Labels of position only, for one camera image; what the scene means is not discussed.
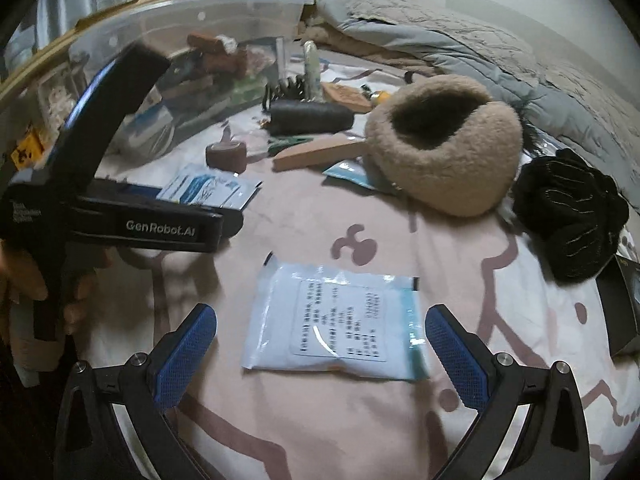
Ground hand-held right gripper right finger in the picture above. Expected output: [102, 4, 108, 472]
[424, 304, 591, 480]

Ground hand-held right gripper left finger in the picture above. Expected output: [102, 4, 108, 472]
[52, 302, 218, 480]

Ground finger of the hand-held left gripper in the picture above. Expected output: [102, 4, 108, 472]
[47, 42, 172, 202]
[70, 179, 245, 254]

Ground white medicine sachet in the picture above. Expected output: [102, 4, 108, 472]
[241, 260, 432, 381]

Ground clear plastic storage box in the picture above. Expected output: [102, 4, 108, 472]
[0, 0, 315, 196]

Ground black cardboard box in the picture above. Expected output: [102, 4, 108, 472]
[595, 252, 640, 358]

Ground black cylinder roll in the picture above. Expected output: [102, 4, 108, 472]
[267, 100, 355, 136]

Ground floral fabric pouch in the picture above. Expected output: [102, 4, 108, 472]
[302, 40, 323, 103]

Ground person's left hand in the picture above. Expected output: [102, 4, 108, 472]
[0, 240, 109, 387]

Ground blue white carton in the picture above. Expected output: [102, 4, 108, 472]
[122, 102, 176, 158]

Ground blue white small packet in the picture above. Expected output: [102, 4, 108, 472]
[156, 162, 263, 211]

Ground yellow box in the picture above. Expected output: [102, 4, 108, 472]
[10, 132, 46, 171]

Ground brown bandage roll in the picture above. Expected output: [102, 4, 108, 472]
[206, 130, 248, 170]

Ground printed bedsheet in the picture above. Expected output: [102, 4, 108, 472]
[75, 50, 640, 480]

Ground green clothespin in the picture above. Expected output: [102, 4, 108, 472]
[265, 135, 316, 156]

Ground black hair claw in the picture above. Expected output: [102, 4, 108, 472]
[262, 76, 307, 110]

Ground beige fleece hat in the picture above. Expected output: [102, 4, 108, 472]
[364, 74, 525, 218]

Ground black knit gloves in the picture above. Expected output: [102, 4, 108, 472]
[511, 147, 631, 283]

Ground light blue packet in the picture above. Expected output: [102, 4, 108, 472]
[322, 159, 386, 191]

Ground carved wooden tag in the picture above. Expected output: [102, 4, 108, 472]
[320, 81, 375, 113]

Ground beige fleece blanket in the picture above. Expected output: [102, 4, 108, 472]
[310, 25, 431, 68]

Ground yellow headlamp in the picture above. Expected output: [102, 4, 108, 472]
[361, 85, 396, 107]

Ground grey quilt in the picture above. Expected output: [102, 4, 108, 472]
[315, 0, 640, 191]

